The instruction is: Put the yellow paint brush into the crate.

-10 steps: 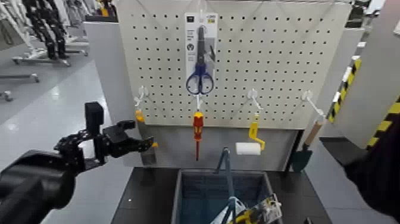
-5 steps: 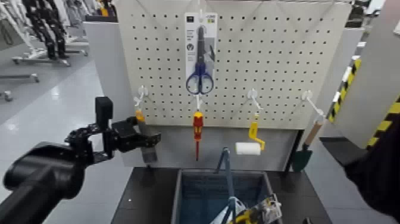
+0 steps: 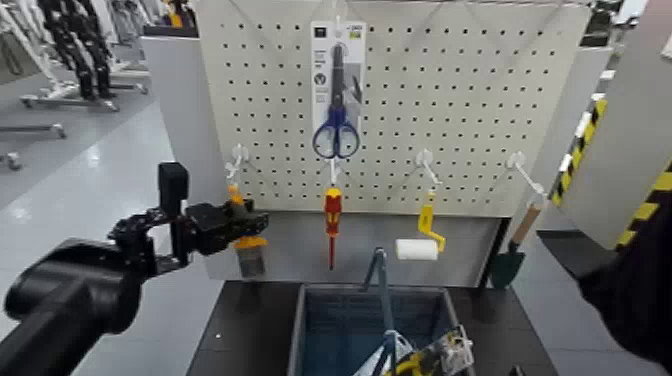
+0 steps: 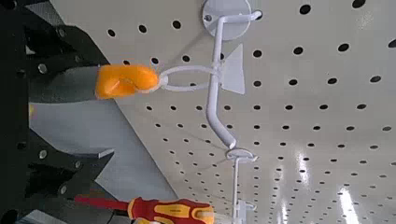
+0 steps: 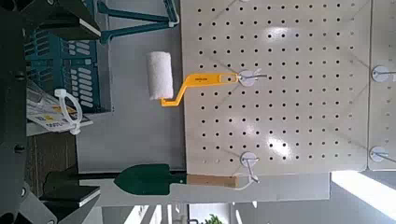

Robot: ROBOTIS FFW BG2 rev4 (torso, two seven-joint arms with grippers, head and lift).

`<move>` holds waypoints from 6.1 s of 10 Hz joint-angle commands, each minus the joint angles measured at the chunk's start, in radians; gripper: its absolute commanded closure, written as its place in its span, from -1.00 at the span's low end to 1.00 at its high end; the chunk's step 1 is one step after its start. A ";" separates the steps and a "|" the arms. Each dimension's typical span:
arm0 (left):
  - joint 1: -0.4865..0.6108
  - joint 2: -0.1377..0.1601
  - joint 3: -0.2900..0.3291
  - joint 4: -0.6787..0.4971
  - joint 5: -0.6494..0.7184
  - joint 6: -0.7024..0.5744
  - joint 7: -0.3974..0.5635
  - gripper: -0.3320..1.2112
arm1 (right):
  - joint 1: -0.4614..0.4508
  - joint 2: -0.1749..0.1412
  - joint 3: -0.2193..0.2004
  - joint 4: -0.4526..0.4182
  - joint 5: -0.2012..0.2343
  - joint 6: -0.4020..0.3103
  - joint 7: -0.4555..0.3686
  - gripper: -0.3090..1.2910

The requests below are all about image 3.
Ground blue scissors on card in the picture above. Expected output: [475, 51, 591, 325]
[309, 20, 368, 160]

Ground yellow paint brush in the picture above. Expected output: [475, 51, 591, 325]
[228, 183, 269, 279]

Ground yellow tool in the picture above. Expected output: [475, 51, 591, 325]
[385, 323, 476, 376]

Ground white wheeled robot stand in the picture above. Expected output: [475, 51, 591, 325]
[0, 0, 123, 114]

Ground black robot on stand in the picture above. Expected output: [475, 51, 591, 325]
[37, 0, 116, 102]

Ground grey metal stand base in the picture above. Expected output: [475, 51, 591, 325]
[0, 122, 68, 141]

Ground narrow partition with hazard tape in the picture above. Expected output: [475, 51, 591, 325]
[511, 46, 614, 233]

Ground grey white packaged item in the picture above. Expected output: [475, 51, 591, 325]
[362, 329, 417, 376]

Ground plain white partition panel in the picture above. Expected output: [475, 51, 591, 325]
[140, 35, 244, 282]

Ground blue crate carry handle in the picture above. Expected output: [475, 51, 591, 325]
[358, 246, 401, 376]

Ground grey panel under pegboard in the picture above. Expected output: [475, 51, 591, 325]
[240, 208, 503, 288]

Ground black pegboard stand leg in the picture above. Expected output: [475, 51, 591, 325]
[478, 217, 512, 290]

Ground white roller yellow handle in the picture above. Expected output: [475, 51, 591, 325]
[394, 193, 447, 262]

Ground grey blue crate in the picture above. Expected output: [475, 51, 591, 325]
[286, 283, 477, 376]

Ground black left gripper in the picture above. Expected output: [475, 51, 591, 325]
[185, 197, 271, 257]

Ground white perforated pegboard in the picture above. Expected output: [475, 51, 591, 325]
[195, 0, 594, 219]

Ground black background equipment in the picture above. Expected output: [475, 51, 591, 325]
[581, 0, 627, 48]

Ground red yellow screwdriver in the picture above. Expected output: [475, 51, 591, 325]
[323, 186, 344, 272]

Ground green trowel wooden handle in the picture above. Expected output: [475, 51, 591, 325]
[489, 194, 548, 290]

